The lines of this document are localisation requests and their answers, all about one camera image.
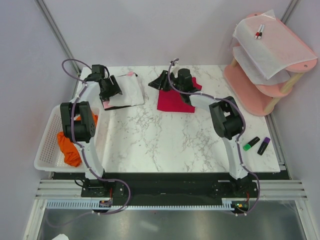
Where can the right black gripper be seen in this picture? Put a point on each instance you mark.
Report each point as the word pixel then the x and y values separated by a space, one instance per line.
pixel 161 82

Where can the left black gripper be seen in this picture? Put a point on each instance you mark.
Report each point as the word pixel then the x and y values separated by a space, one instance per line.
pixel 115 89

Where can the magenta t shirt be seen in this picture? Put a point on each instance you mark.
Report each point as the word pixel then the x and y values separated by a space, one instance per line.
pixel 171 101

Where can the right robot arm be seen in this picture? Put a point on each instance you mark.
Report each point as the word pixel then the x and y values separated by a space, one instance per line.
pixel 226 118

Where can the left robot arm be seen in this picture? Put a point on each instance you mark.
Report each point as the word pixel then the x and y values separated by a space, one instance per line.
pixel 77 120

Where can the orange t shirt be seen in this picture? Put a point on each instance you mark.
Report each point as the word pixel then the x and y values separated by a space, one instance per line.
pixel 70 152

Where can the pink tiered shelf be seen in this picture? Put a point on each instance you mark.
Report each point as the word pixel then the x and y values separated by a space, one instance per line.
pixel 260 100

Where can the red capped marker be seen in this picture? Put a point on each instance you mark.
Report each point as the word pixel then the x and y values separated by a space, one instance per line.
pixel 258 32

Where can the green highlighter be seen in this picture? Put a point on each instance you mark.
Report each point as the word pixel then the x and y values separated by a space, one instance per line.
pixel 251 143

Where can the white plastic basket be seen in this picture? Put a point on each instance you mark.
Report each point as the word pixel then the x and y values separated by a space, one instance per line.
pixel 49 158

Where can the black capped marker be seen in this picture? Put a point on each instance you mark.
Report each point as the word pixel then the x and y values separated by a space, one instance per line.
pixel 261 32

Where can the paper sheets on shelf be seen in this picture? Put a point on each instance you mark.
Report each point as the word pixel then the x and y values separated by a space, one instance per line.
pixel 252 72

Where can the white foam sheet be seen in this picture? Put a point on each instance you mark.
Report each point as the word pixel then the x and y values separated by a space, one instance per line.
pixel 276 50

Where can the purple highlighter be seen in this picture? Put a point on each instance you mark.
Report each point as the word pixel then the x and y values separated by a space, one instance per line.
pixel 263 146

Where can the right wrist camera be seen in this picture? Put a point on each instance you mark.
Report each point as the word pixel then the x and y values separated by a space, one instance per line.
pixel 175 68

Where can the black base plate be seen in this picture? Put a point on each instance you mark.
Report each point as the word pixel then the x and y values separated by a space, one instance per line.
pixel 216 185

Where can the white cable duct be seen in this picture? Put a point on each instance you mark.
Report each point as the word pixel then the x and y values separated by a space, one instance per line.
pixel 96 204

